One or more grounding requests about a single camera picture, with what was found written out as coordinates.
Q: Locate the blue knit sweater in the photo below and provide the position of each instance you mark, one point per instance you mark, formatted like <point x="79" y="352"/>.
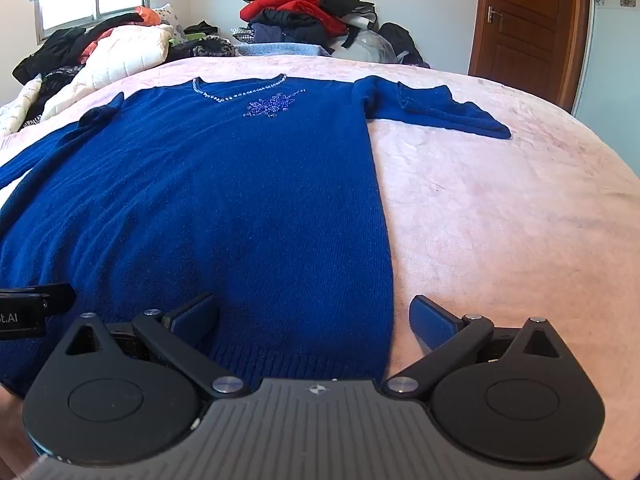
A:
<point x="225" y="210"/>

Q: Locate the checked cloth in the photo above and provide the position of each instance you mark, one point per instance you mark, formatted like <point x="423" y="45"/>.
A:
<point x="243" y="36"/>

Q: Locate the orange garment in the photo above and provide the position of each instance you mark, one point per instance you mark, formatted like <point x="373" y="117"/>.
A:
<point x="148" y="16"/>

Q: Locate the pile of clothes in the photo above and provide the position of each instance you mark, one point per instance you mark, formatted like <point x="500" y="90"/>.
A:
<point x="295" y="10"/>

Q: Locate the window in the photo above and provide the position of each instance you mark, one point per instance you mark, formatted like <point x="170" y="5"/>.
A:
<point x="70" y="7"/>

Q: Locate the leopard patterned cloth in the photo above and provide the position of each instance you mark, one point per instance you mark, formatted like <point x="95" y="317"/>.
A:
<point x="207" y="50"/>

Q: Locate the floral pillow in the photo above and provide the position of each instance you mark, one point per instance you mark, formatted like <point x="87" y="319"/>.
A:
<point x="170" y="20"/>

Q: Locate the pink bed blanket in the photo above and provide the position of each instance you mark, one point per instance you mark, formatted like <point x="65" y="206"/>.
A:
<point x="500" y="220"/>

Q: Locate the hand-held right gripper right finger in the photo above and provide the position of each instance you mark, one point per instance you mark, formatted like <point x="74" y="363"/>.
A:
<point x="434" y="317"/>

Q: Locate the brown wooden door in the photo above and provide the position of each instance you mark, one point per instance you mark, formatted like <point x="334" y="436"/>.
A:
<point x="530" y="25"/>

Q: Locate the small black garment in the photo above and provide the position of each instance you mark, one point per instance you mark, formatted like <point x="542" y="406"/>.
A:
<point x="201" y="28"/>

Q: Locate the clear plastic bag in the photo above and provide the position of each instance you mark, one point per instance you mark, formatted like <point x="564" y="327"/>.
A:
<point x="372" y="47"/>

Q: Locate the dark patterned cloth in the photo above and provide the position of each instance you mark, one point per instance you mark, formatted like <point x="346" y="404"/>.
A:
<point x="55" y="82"/>

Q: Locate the black bag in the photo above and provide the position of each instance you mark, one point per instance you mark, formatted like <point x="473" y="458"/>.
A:
<point x="400" y="40"/>

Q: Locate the light blue blanket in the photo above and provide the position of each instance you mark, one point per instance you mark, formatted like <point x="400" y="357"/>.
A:
<point x="280" y="50"/>

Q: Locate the black garment heap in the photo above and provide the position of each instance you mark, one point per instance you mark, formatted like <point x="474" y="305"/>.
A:
<point x="55" y="47"/>

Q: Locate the white printed sheet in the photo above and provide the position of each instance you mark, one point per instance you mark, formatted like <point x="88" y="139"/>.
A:
<point x="20" y="105"/>

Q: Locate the green cloth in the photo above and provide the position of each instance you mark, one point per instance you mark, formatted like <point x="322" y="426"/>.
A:
<point x="187" y="38"/>

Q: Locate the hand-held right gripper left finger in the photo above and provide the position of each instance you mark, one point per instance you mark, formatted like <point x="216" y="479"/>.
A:
<point x="192" y="317"/>

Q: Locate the white quilted jacket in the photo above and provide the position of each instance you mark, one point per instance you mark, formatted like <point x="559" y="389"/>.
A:
<point x="125" y="55"/>

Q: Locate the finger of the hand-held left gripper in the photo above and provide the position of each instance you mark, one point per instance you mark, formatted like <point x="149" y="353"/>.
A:
<point x="50" y="296"/>

